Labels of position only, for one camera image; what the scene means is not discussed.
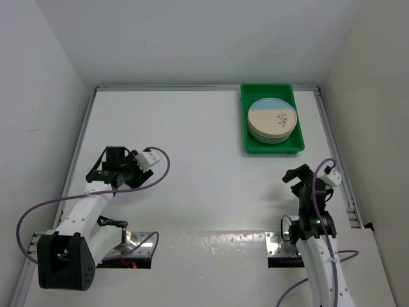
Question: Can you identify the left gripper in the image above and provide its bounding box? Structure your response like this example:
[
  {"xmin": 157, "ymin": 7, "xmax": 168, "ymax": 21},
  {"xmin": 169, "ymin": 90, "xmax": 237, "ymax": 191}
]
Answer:
[{"xmin": 118, "ymin": 150, "xmax": 152, "ymax": 189}]

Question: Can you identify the green cream plate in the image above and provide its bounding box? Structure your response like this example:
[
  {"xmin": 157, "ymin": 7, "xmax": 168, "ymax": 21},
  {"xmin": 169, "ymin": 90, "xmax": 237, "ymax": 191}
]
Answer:
[{"xmin": 249, "ymin": 128, "xmax": 292, "ymax": 139}]

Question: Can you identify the yellow cream plate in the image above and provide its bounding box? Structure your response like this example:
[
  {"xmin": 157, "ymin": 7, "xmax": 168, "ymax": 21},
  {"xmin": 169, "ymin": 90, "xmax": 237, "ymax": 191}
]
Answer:
[{"xmin": 253, "ymin": 136, "xmax": 289, "ymax": 145}]

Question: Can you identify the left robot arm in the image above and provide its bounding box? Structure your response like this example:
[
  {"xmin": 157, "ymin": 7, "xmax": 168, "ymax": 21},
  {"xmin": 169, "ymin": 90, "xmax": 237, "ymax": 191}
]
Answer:
[{"xmin": 36, "ymin": 146, "xmax": 160, "ymax": 291}]

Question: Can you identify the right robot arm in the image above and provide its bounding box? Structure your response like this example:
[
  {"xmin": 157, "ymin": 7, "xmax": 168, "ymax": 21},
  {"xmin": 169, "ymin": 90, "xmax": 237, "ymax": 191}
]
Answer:
[{"xmin": 282, "ymin": 158, "xmax": 356, "ymax": 306}]

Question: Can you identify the green plastic bin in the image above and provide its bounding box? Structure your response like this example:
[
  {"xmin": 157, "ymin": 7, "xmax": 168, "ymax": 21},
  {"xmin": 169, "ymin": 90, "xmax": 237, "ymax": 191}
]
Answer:
[{"xmin": 240, "ymin": 83, "xmax": 305, "ymax": 155}]

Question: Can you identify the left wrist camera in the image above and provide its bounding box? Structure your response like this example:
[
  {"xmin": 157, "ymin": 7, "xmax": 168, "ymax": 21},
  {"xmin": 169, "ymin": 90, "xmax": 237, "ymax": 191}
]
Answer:
[{"xmin": 135, "ymin": 151, "xmax": 160, "ymax": 172}]

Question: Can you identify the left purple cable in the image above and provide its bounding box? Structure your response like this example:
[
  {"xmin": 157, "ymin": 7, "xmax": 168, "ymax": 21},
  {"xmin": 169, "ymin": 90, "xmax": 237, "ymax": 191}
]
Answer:
[{"xmin": 15, "ymin": 146, "xmax": 171, "ymax": 265}]

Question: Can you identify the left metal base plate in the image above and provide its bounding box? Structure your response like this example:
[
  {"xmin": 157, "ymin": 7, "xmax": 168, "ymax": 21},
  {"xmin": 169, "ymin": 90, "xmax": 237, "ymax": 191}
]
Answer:
[{"xmin": 105, "ymin": 231, "xmax": 157, "ymax": 258}]

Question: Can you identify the metal base plate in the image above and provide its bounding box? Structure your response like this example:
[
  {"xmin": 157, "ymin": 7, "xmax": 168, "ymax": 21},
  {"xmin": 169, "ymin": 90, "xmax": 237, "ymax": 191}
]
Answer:
[
  {"xmin": 265, "ymin": 231, "xmax": 300, "ymax": 258},
  {"xmin": 105, "ymin": 231, "xmax": 157, "ymax": 258}
]

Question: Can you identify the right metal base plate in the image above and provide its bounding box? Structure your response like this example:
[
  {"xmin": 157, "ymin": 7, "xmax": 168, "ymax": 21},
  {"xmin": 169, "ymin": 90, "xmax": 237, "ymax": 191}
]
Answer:
[{"xmin": 265, "ymin": 231, "xmax": 300, "ymax": 258}]

